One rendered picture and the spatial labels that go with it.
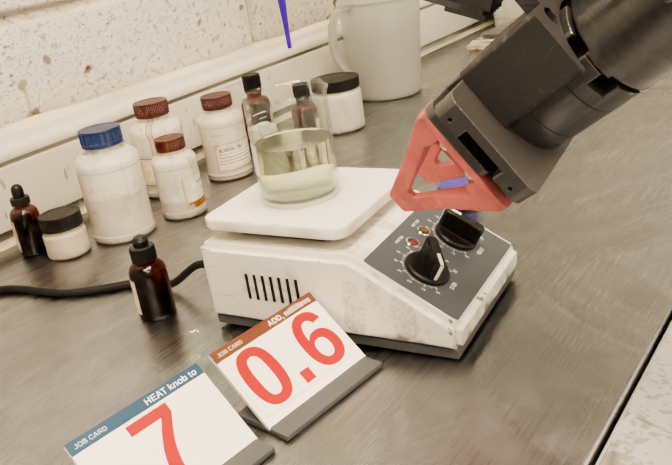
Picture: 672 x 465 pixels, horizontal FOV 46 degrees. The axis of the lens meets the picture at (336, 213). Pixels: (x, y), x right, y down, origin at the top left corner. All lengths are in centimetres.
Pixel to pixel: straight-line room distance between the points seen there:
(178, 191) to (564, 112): 52
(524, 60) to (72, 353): 41
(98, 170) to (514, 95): 50
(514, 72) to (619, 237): 32
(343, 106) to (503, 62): 68
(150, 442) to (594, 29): 31
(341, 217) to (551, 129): 18
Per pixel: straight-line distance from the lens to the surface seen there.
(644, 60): 38
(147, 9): 106
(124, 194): 80
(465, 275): 55
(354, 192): 58
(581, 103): 39
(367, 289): 52
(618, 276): 62
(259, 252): 56
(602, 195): 77
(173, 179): 83
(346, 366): 52
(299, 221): 54
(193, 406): 47
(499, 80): 39
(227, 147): 93
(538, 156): 41
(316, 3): 132
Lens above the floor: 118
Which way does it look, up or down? 21 degrees down
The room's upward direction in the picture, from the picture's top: 9 degrees counter-clockwise
